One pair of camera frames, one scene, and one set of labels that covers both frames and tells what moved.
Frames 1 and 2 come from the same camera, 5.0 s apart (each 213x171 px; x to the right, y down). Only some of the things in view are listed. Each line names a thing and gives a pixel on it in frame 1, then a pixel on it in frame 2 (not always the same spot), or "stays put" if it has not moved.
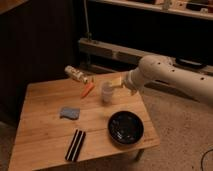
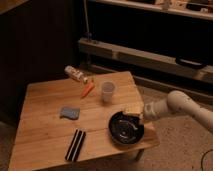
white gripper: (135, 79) -> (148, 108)
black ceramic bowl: (125, 127) stays put
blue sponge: (70, 113) stays put
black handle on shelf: (189, 63) stays put
